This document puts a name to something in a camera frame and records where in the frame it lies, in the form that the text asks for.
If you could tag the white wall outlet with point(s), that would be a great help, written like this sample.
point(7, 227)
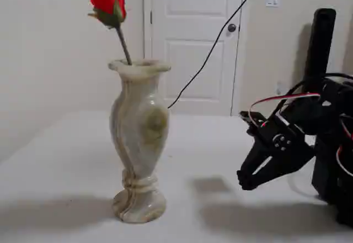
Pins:
point(280, 87)

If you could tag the white panel door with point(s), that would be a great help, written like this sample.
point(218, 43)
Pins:
point(193, 61)

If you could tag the marbled onyx stone vase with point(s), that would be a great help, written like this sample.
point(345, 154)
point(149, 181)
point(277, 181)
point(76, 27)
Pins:
point(138, 143)

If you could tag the metal door hinge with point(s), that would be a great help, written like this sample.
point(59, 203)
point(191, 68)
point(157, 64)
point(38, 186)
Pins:
point(151, 17)

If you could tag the red artificial rose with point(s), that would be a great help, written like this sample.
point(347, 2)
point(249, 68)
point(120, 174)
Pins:
point(107, 2)

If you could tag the black cylindrical post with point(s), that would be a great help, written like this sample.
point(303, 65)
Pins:
point(321, 42)

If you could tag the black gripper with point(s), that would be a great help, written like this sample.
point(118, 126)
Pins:
point(284, 156)

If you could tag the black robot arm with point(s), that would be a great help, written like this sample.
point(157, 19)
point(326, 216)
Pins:
point(331, 171)

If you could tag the dark round door knob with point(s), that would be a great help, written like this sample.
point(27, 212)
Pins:
point(231, 27)

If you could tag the white door frame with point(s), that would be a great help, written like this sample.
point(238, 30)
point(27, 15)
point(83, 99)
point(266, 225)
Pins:
point(147, 61)

